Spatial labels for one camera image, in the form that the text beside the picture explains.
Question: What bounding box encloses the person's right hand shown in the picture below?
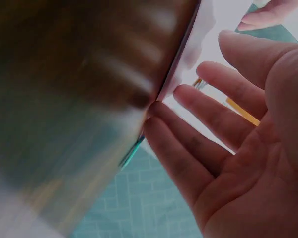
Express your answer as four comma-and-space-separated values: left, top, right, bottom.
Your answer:
143, 29, 298, 238

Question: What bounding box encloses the person's left hand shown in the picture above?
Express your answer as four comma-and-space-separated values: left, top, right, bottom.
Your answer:
237, 0, 298, 32

